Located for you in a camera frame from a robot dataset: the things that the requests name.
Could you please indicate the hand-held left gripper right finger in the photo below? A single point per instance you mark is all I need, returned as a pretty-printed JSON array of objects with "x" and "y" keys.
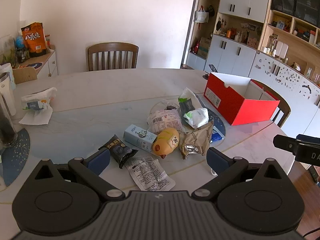
[{"x": 217, "y": 161}]

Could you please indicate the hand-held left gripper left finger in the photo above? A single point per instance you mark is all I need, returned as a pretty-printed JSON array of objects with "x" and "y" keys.
[{"x": 100, "y": 161}]

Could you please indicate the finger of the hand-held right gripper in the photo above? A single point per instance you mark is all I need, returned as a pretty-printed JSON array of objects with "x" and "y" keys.
[{"x": 283, "y": 143}]

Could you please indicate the black snack packet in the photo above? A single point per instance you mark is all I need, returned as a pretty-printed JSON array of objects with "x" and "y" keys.
[{"x": 120, "y": 151}]

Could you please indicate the brown wrapper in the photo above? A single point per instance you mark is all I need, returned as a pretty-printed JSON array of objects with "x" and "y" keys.
[{"x": 197, "y": 140}]

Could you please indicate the light blue carton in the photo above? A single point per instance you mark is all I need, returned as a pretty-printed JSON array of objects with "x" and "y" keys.
[{"x": 136, "y": 137}]

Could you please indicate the clear printed wrapper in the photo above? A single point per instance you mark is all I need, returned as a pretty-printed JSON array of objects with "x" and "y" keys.
[{"x": 147, "y": 173}]

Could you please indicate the yellow bread toy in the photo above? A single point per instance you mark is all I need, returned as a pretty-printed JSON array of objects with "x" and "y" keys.
[{"x": 166, "y": 142}]

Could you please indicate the red cardboard box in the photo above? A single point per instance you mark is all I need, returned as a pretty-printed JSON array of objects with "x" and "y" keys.
[{"x": 222, "y": 97}]

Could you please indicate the clear labelled plastic bag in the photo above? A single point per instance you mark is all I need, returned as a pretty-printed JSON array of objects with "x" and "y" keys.
[{"x": 165, "y": 121}]

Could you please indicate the white tissue pack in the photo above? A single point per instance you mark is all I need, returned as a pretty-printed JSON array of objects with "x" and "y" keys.
[{"x": 35, "y": 102}]

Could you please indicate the white marble desktop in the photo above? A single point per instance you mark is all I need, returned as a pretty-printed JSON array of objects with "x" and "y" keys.
[{"x": 100, "y": 92}]

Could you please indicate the small blue packet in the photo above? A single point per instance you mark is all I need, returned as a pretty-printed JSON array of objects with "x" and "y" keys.
[{"x": 216, "y": 136}]

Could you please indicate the wooden slat-back chair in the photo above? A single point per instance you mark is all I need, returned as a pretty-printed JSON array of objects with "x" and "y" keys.
[
  {"x": 285, "y": 107},
  {"x": 112, "y": 47}
]

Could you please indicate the blue speckled placemat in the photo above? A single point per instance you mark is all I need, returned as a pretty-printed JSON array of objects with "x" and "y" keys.
[
  {"x": 15, "y": 155},
  {"x": 217, "y": 123}
]

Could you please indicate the white green wrapper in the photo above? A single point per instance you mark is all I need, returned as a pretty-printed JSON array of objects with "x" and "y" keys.
[{"x": 198, "y": 116}]

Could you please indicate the dark green packet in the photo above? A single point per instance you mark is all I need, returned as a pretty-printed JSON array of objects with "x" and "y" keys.
[{"x": 186, "y": 106}]

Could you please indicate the clear drinking glass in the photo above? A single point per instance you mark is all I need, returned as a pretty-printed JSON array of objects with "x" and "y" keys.
[{"x": 317, "y": 79}]

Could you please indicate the white paper napkin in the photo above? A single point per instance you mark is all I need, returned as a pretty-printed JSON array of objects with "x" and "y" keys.
[{"x": 35, "y": 118}]

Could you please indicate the black phone stand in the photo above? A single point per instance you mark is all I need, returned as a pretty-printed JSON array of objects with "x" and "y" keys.
[{"x": 212, "y": 68}]

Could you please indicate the white canister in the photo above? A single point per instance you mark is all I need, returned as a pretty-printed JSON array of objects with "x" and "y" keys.
[{"x": 282, "y": 50}]

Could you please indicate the dark glass jar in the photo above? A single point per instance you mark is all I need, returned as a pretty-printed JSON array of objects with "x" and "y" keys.
[{"x": 6, "y": 130}]

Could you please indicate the tall glass jar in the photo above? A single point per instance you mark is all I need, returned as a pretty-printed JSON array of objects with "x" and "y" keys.
[{"x": 273, "y": 45}]

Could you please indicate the white side cabinet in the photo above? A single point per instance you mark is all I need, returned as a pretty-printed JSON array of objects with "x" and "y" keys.
[{"x": 48, "y": 65}]

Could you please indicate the white kettle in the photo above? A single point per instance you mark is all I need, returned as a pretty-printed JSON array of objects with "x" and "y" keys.
[{"x": 6, "y": 100}]

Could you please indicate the brown cardboard box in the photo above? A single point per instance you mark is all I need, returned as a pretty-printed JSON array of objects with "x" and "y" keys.
[{"x": 204, "y": 48}]

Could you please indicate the blue round plate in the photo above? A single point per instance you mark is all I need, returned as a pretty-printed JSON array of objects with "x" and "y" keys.
[{"x": 34, "y": 65}]

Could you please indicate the red bag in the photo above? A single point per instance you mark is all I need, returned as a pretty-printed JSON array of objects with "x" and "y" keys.
[{"x": 195, "y": 47}]

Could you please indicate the orange bottle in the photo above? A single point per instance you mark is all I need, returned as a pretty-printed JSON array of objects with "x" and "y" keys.
[{"x": 229, "y": 33}]

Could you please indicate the orange snack bag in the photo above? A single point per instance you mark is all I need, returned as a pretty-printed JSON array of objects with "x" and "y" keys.
[{"x": 33, "y": 40}]

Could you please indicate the small blue globe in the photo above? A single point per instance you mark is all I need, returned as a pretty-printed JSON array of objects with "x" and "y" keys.
[{"x": 20, "y": 42}]

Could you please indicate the glass terrarium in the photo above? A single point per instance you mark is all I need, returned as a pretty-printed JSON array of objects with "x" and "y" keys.
[{"x": 7, "y": 50}]

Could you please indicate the white tote bag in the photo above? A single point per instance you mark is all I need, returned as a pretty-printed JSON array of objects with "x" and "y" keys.
[{"x": 201, "y": 16}]

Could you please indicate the white wall cabinet unit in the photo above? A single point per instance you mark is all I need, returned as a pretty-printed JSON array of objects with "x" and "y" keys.
[{"x": 232, "y": 55}]

